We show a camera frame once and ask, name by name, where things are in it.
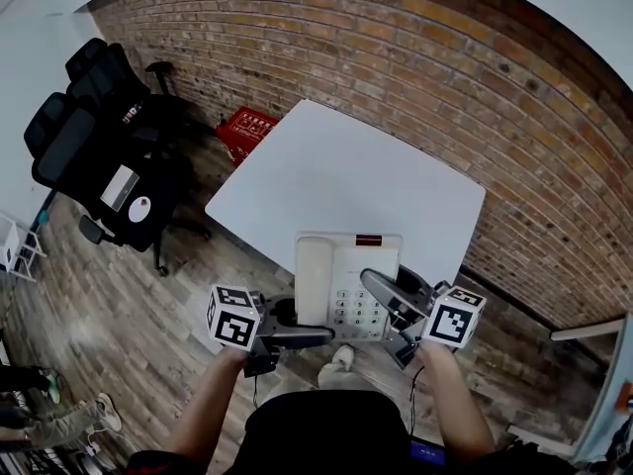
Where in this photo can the white square table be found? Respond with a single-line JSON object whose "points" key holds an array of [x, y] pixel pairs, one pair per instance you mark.
{"points": [[346, 176]]}

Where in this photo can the white desk telephone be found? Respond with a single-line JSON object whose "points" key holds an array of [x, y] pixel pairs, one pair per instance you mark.
{"points": [[316, 275]]}

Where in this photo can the person's black shirt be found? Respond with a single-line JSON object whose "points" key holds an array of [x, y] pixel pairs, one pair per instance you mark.
{"points": [[326, 433]]}

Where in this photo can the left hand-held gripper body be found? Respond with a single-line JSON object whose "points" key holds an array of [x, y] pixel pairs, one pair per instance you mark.
{"points": [[230, 319]]}

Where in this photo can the black device blue screen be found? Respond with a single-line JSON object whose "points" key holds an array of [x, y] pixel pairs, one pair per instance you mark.
{"points": [[427, 453]]}

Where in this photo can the white metal rack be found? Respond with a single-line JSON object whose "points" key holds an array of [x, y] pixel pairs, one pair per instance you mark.
{"points": [[30, 255]]}

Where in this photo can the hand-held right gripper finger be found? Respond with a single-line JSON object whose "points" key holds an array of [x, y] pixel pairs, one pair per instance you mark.
{"points": [[415, 285], [386, 292]]}

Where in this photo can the small red label bottle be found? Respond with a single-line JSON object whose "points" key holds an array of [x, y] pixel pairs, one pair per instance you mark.
{"points": [[132, 115]]}

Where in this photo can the black office chair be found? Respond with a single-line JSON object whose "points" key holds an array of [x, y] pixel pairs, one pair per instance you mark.
{"points": [[109, 77], [64, 146]]}

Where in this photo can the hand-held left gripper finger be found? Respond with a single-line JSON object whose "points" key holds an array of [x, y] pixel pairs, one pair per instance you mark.
{"points": [[301, 338], [272, 314]]}

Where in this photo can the small orange object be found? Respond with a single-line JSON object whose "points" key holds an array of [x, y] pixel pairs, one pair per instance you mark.
{"points": [[624, 396]]}

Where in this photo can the person's white shoe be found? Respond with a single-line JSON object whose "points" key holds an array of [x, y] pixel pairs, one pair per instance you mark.
{"points": [[343, 356]]}

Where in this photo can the red fire extinguisher box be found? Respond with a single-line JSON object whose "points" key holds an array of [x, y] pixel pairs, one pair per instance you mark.
{"points": [[244, 129]]}

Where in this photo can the white rectangular box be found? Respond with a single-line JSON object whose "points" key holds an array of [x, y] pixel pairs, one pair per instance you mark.
{"points": [[119, 187]]}

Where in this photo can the person's beige trousers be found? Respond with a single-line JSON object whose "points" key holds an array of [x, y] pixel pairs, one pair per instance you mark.
{"points": [[341, 379]]}

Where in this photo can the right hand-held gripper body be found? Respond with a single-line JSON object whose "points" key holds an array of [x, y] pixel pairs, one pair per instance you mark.
{"points": [[452, 319]]}

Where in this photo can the person's right forearm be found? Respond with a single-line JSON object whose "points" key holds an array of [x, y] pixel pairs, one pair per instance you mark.
{"points": [[457, 404]]}

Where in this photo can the person's left forearm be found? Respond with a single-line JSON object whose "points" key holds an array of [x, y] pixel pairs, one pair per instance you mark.
{"points": [[207, 404]]}

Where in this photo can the pale blue table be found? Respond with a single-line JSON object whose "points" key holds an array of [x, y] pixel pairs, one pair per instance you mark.
{"points": [[601, 394]]}

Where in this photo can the round white disc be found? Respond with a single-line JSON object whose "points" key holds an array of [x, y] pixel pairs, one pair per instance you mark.
{"points": [[139, 210]]}

